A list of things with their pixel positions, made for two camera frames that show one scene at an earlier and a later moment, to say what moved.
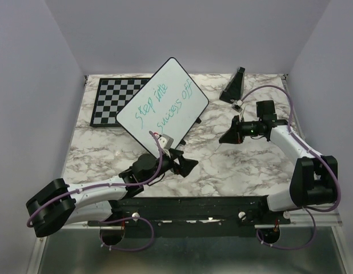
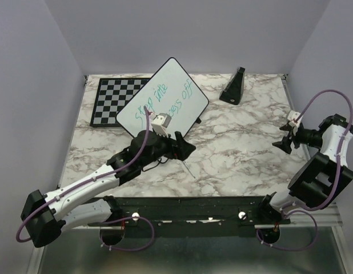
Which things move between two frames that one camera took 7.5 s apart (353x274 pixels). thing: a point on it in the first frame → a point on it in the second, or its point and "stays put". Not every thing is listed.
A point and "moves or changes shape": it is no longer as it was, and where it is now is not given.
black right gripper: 234,135 → 285,143
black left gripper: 185,165 → 181,150
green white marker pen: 218,146 moves or changes shape
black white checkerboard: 113,94 stays put
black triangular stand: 232,92 stays put
